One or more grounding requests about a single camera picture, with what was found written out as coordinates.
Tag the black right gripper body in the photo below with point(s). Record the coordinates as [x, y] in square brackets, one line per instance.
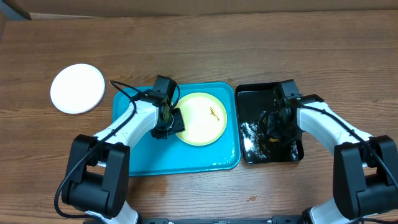
[283, 130]

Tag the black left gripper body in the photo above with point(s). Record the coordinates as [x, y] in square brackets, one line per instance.
[174, 124]

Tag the yellow plate with stain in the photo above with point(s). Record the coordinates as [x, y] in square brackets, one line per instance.
[205, 119]

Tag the white plate with dark stain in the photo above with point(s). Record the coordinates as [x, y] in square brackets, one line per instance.
[79, 75]

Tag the white plate with red stain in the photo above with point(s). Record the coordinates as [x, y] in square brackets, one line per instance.
[76, 100]

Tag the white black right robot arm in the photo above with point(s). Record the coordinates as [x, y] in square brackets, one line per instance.
[364, 166]

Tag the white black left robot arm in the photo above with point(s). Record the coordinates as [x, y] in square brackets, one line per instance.
[97, 175]

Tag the black plastic tray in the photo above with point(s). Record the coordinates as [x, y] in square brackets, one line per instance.
[252, 100]

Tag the blue plastic tray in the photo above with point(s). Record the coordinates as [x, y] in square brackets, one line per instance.
[172, 156]

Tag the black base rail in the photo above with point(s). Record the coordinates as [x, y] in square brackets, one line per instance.
[277, 219]

